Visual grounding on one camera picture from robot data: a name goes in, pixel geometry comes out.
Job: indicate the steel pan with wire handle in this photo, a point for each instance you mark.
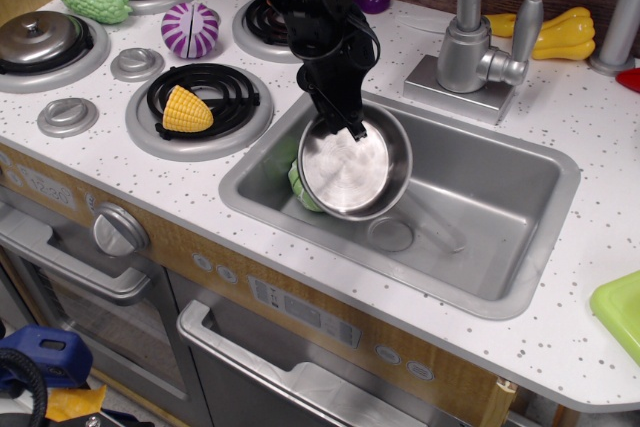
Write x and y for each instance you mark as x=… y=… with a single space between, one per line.
x=369 y=181

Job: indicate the black coil burner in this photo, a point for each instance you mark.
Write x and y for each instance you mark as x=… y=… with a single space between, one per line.
x=232 y=97
x=265 y=23

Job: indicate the green toy bitter gourd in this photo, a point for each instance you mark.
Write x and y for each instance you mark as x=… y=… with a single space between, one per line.
x=109 y=12

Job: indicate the yellow toy pepper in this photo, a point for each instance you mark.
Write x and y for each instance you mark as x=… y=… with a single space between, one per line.
x=569 y=36

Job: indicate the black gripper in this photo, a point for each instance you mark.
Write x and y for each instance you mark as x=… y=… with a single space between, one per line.
x=334 y=82

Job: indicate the grey stove knob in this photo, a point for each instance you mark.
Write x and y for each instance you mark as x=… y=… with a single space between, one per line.
x=67 y=117
x=137 y=64

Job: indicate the steel pot lid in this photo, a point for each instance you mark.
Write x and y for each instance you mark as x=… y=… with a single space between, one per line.
x=42 y=41

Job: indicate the lime green plastic plate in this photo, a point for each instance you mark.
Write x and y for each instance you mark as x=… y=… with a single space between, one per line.
x=616 y=305

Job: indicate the yellow cloth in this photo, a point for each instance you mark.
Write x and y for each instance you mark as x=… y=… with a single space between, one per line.
x=70 y=403

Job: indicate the purple toy eggplant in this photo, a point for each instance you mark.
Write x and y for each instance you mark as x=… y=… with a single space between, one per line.
x=373 y=6

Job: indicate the blue clamp tool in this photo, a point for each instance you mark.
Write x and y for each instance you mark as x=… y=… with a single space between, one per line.
x=63 y=358

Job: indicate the purple striped toy onion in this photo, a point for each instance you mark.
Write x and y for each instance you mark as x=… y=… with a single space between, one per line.
x=190 y=30

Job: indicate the grey stove knob left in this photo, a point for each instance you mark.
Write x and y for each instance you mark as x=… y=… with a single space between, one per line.
x=67 y=117

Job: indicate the silver toy sink basin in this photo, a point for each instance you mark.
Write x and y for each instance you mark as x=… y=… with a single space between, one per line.
x=476 y=229

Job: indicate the red toy item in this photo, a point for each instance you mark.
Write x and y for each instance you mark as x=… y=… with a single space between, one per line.
x=629 y=79

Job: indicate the black front coil burner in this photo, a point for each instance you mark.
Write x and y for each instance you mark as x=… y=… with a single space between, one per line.
x=232 y=97

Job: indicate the silver oven dial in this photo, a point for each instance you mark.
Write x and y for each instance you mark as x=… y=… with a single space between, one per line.
x=116 y=232

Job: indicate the silver oven door handle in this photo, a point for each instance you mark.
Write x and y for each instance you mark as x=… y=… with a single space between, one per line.
x=30 y=238

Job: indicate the green toy cabbage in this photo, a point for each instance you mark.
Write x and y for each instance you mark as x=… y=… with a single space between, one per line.
x=298 y=190

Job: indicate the grey post right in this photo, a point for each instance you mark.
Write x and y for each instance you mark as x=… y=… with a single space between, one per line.
x=615 y=54

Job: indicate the black rear coil burner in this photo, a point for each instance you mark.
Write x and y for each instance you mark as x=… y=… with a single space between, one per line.
x=265 y=23

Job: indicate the yellow toy corn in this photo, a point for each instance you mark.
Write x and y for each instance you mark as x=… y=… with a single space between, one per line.
x=185 y=112

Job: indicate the silver dishwasher door handle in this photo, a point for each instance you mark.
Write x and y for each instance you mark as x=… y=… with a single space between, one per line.
x=255 y=373

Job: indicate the grey stove knob middle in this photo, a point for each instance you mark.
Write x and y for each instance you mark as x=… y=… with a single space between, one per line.
x=137 y=64

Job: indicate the silver toy faucet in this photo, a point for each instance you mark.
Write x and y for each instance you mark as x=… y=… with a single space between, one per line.
x=470 y=76

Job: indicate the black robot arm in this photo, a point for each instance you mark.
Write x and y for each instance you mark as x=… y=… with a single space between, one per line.
x=315 y=27

